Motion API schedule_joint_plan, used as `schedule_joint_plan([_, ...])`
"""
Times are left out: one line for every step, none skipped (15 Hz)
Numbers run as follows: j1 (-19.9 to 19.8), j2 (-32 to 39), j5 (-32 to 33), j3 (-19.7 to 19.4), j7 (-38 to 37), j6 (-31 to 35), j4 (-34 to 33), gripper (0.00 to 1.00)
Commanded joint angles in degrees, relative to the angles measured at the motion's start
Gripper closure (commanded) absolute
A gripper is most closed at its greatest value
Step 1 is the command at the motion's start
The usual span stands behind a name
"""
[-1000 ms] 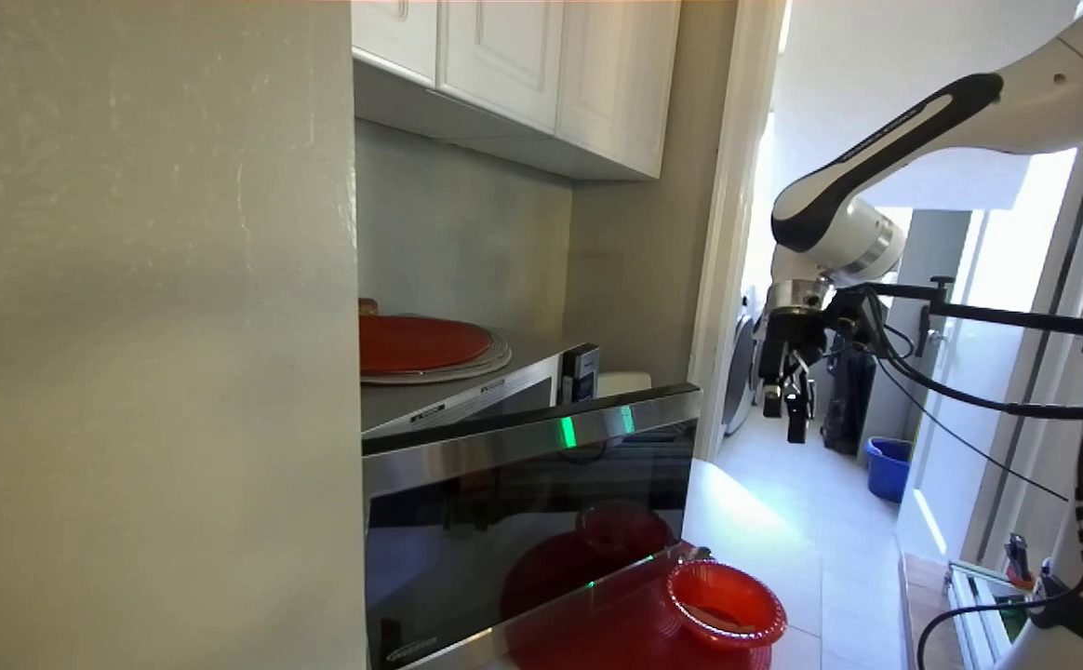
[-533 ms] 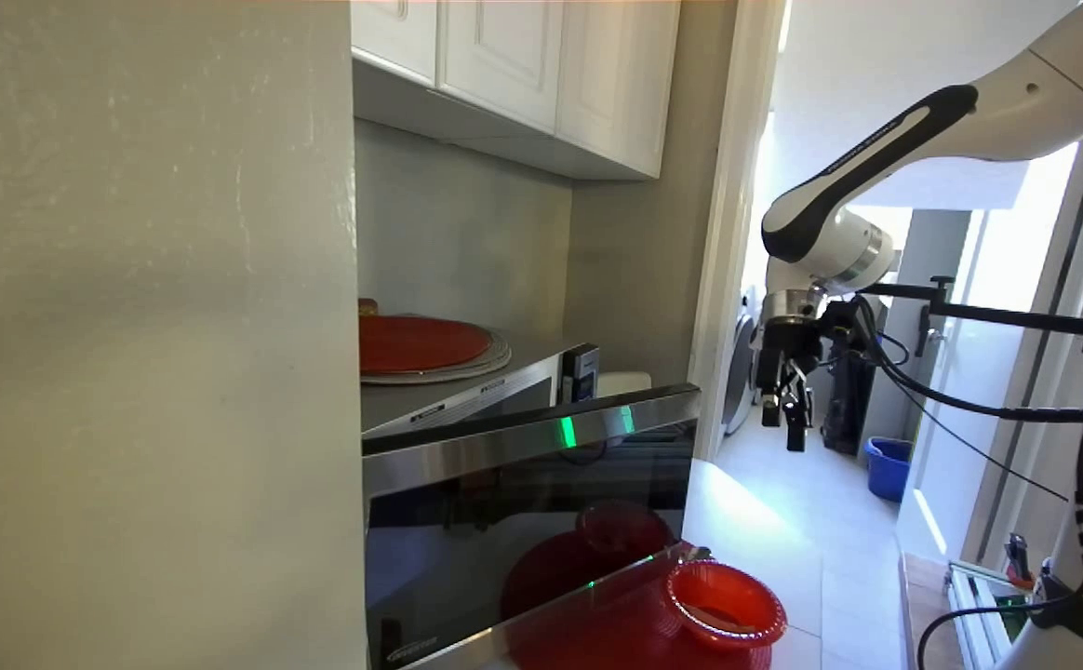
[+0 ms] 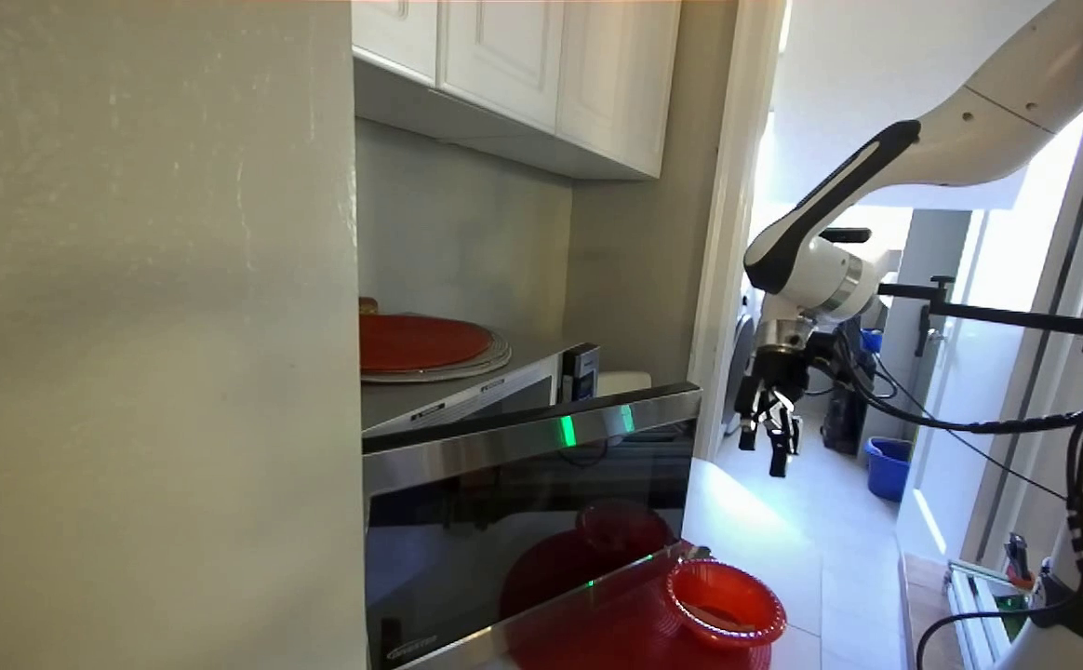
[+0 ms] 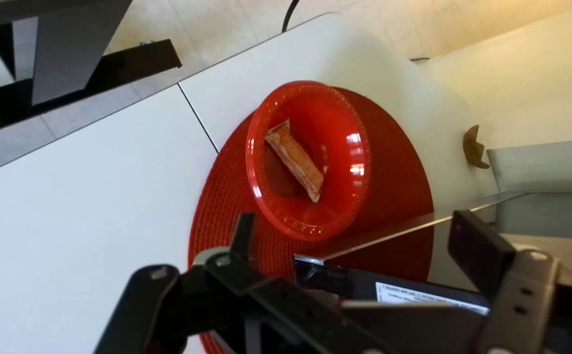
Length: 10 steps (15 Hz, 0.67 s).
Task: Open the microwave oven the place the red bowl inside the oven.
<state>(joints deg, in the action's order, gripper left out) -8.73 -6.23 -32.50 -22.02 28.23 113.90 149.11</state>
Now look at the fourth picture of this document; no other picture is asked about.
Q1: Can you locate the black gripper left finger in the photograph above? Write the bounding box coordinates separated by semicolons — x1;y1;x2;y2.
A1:
94;211;391;354

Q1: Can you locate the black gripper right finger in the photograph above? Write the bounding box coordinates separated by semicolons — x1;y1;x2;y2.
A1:
446;207;564;354

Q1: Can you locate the red plastic bowl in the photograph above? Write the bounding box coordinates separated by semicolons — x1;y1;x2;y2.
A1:
244;79;373;244

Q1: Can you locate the silver microwave oven body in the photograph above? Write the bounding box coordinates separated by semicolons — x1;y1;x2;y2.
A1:
485;136;572;242

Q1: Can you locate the small brown object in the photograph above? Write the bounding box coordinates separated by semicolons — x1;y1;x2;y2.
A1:
460;123;491;174

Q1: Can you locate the red round placemat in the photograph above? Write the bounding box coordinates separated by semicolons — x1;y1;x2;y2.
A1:
187;85;436;354

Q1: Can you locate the brown food piece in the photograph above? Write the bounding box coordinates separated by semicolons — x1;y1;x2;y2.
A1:
263;119;328;205

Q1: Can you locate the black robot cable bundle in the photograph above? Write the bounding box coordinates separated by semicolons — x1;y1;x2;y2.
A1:
279;0;303;34

